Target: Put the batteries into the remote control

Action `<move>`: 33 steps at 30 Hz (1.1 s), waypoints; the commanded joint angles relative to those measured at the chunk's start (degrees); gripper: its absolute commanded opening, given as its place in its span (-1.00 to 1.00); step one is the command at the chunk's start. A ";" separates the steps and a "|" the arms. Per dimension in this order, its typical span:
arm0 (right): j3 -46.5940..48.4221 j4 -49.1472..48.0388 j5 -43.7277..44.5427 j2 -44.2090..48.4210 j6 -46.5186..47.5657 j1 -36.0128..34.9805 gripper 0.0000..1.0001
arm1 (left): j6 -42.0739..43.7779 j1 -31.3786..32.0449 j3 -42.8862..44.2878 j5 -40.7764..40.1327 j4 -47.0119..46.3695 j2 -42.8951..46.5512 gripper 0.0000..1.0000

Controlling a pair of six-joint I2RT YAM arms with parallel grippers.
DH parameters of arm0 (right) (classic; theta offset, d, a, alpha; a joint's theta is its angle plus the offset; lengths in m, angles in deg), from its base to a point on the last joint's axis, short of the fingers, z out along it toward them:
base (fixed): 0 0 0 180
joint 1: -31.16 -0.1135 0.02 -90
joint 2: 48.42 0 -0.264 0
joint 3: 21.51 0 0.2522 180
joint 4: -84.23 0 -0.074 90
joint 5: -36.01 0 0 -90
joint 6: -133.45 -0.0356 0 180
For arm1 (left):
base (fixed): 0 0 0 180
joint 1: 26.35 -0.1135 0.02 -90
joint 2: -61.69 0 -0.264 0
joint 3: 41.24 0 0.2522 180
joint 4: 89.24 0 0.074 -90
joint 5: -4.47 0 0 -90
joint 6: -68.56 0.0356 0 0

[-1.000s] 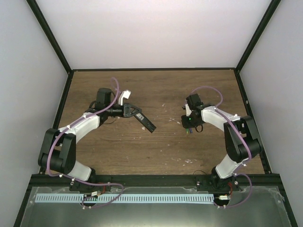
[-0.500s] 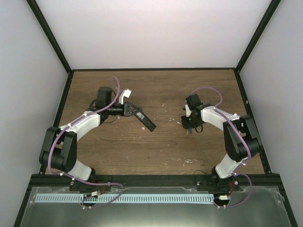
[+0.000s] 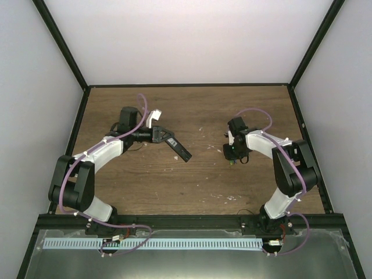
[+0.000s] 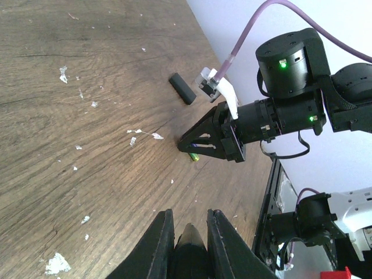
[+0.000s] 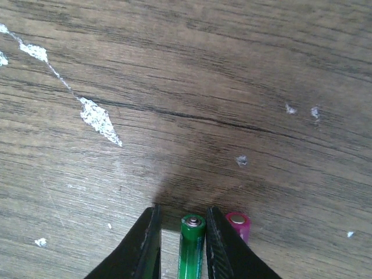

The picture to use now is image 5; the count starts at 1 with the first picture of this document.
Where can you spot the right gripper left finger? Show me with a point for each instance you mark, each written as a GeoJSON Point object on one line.
{"type": "Point", "coordinates": [138, 256]}

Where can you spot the purple pink AA battery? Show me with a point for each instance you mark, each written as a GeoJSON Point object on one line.
{"type": "Point", "coordinates": [241, 223]}

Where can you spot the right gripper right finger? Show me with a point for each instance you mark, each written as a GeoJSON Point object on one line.
{"type": "Point", "coordinates": [228, 256]}

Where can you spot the green AA battery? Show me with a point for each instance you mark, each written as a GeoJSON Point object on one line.
{"type": "Point", "coordinates": [192, 236]}

